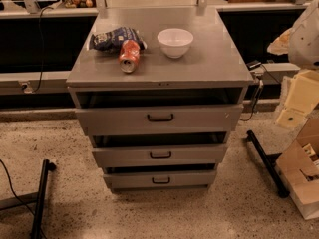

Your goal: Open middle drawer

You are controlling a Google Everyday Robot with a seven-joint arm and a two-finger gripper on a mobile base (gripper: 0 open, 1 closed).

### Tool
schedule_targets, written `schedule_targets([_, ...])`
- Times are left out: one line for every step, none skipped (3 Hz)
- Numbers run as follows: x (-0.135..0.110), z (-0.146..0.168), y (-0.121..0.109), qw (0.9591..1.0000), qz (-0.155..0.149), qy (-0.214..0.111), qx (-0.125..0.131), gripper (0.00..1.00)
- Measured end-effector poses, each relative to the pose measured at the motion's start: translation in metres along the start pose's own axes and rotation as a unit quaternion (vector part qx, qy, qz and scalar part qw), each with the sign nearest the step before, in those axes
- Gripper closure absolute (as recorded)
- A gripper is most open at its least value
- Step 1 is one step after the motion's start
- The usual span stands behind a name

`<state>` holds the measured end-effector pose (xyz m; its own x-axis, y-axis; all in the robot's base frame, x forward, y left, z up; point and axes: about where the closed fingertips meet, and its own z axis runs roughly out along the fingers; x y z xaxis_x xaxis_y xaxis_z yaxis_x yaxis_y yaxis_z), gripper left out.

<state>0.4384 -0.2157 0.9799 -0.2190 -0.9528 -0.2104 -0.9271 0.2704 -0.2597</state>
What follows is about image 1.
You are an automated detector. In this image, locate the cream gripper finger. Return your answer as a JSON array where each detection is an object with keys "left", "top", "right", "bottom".
[
  {"left": 276, "top": 108, "right": 306, "bottom": 128},
  {"left": 285, "top": 70, "right": 319, "bottom": 115}
]

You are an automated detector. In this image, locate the grey drawer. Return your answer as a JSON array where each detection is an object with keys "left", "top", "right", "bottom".
[
  {"left": 93, "top": 144, "right": 226, "bottom": 167},
  {"left": 104, "top": 170, "right": 217, "bottom": 190},
  {"left": 76, "top": 105, "right": 243, "bottom": 135}
]

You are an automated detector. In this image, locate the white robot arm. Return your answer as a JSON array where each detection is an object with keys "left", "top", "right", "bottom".
[{"left": 267, "top": 0, "right": 319, "bottom": 128}]

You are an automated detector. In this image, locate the grey top drawer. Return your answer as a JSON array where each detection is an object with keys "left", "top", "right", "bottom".
[{"left": 76, "top": 105, "right": 243, "bottom": 135}]

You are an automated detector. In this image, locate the grey drawer cabinet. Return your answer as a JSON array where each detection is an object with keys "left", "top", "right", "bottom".
[{"left": 65, "top": 5, "right": 255, "bottom": 193}]

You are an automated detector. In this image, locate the grey bottom drawer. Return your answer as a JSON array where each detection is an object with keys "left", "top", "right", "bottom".
[{"left": 104, "top": 170, "right": 217, "bottom": 190}]

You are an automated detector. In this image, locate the cardboard box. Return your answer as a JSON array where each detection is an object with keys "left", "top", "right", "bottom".
[{"left": 276, "top": 119, "right": 319, "bottom": 220}]

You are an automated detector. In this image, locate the black power adapter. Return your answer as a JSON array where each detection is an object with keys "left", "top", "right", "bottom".
[{"left": 246, "top": 60, "right": 261, "bottom": 71}]

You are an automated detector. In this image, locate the white bowl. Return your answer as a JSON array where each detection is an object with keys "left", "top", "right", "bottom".
[{"left": 158, "top": 28, "right": 193, "bottom": 59}]

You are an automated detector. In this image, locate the orange soda can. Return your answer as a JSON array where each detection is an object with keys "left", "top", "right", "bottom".
[{"left": 119, "top": 40, "right": 140, "bottom": 74}]

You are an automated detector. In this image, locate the blue chip bag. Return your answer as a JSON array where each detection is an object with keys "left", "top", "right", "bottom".
[{"left": 89, "top": 27, "right": 147, "bottom": 54}]

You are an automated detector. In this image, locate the black stand leg left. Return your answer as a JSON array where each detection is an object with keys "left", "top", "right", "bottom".
[{"left": 0, "top": 159, "right": 56, "bottom": 239}]

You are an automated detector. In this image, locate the black cable right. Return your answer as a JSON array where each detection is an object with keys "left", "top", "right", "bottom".
[{"left": 239, "top": 63, "right": 283, "bottom": 122}]

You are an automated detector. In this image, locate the wall power outlet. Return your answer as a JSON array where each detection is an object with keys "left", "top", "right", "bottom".
[{"left": 19, "top": 81, "right": 34, "bottom": 94}]

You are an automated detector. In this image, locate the black cable on wall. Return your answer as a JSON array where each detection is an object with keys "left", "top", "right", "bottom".
[{"left": 32, "top": 5, "right": 55, "bottom": 94}]

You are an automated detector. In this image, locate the black cable left floor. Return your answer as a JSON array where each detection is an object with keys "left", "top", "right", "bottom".
[{"left": 0, "top": 158, "right": 48, "bottom": 239}]

